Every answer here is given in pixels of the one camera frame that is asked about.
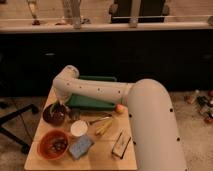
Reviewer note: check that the green pepper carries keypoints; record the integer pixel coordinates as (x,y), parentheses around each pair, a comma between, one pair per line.
(57,107)

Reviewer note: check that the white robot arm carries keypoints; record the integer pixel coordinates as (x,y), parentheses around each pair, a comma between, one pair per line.
(154,126)

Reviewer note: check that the orange bowl with food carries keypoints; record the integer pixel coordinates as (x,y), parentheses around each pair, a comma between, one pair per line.
(53,145)

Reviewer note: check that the orange fruit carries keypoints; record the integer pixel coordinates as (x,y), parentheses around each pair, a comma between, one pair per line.
(119,109)

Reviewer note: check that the metal spoon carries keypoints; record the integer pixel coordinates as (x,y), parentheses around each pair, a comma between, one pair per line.
(99,119)

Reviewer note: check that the green plastic tray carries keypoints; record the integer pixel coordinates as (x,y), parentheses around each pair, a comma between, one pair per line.
(86,103)

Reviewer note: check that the yellow corn cob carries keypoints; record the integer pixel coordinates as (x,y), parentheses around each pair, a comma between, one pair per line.
(103,128)

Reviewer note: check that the small dark metal cup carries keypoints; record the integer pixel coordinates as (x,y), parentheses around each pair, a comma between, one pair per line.
(74,115)

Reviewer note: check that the small white cup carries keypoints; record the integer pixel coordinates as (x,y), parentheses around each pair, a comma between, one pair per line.
(79,128)

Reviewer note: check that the wooden block with black clip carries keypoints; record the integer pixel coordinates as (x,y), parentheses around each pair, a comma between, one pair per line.
(121,144)

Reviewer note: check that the wooden table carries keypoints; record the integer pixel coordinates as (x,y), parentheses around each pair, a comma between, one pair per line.
(98,158)

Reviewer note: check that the blue sponge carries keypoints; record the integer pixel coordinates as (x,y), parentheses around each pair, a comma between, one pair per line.
(81,146)

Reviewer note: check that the black office chair base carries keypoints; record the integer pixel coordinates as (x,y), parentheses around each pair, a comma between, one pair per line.
(13,127)

